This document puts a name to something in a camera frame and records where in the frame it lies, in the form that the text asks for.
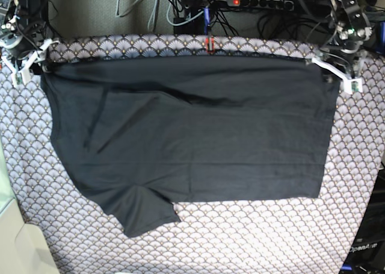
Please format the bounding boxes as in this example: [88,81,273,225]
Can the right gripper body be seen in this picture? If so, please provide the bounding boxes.
[18,51,47,74]

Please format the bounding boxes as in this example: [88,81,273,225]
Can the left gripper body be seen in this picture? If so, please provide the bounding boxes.
[320,49,366,78]

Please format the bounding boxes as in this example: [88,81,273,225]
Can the dark navy T-shirt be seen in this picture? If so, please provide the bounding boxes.
[42,56,339,237]

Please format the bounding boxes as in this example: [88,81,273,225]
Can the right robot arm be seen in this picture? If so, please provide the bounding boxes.
[1,0,61,71]

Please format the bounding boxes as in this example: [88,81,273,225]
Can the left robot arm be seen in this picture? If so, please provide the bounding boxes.
[297,0,372,78]

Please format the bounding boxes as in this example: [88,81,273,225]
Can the white power strip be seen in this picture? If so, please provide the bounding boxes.
[226,0,295,11]

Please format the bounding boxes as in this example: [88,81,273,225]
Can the red table clamp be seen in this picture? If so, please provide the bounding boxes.
[205,36,215,54]

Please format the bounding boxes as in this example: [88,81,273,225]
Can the fan patterned tablecloth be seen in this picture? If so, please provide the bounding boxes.
[1,56,384,273]

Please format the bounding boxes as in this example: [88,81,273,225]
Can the beige cabinet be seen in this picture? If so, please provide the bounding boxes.
[1,152,59,273]

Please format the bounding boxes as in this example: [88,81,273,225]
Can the black OpenArm case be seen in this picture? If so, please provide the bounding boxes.
[340,169,384,273]

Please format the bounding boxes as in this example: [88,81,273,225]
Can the grey cables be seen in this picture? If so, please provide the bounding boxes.
[115,0,205,33]

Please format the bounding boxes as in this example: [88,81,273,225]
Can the black cable bundle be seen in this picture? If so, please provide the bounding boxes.
[168,0,319,42]

